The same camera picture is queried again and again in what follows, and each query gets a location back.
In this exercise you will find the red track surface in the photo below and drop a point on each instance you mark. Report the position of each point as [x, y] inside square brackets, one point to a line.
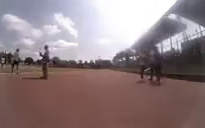
[90, 100]

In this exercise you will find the row of trees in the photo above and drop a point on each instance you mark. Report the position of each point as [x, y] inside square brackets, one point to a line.
[56, 60]

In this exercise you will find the group of people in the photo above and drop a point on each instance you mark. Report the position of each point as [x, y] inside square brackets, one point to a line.
[153, 65]

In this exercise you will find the person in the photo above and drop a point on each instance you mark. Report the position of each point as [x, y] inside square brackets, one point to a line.
[2, 61]
[45, 63]
[15, 60]

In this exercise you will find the grass field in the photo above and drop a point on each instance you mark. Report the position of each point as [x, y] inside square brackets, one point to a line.
[26, 67]

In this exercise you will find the grandstand building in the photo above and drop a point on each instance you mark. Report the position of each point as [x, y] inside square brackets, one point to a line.
[190, 33]

